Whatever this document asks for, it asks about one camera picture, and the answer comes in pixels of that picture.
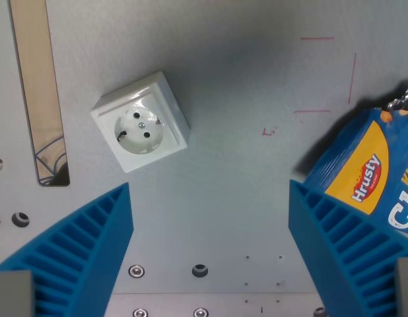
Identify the white wall power socket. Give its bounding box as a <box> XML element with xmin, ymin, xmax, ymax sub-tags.
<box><xmin>90</xmin><ymin>69</ymin><xmax>191</xmax><ymax>174</ymax></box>

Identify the blue Hrusty snack bag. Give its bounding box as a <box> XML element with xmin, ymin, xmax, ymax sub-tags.
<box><xmin>304</xmin><ymin>83</ymin><xmax>408</xmax><ymax>236</ymax></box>

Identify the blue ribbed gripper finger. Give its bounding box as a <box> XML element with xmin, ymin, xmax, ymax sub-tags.
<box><xmin>0</xmin><ymin>182</ymin><xmax>135</xmax><ymax>317</ymax></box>
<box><xmin>288</xmin><ymin>179</ymin><xmax>408</xmax><ymax>317</ymax></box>

